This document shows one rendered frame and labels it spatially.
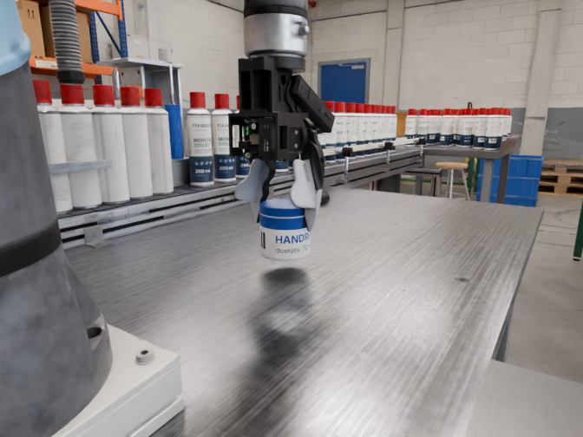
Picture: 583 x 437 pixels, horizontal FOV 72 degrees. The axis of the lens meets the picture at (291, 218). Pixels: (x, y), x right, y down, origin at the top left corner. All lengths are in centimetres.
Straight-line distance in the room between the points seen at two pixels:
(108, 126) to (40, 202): 53
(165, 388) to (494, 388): 24
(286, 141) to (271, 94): 5
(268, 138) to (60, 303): 29
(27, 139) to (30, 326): 9
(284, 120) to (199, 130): 46
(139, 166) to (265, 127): 39
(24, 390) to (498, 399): 30
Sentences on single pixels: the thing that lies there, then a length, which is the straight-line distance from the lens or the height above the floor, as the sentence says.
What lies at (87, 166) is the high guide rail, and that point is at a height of 95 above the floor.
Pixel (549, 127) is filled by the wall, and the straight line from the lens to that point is 778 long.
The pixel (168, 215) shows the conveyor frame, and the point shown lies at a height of 84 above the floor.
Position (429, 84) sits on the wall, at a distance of 803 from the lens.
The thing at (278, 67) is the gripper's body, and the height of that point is 109.
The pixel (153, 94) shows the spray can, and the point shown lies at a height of 107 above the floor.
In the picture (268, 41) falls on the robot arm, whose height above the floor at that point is 111.
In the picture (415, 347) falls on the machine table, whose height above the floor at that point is 83.
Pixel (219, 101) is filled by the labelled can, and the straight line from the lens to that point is 97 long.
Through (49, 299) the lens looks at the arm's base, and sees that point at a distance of 26.
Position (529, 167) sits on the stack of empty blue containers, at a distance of 500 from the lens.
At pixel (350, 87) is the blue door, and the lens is 847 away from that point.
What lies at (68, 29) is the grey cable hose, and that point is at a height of 114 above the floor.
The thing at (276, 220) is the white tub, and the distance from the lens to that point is 52.
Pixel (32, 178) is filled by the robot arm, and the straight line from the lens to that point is 25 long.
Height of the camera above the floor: 103
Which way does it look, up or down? 14 degrees down
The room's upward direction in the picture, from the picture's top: straight up
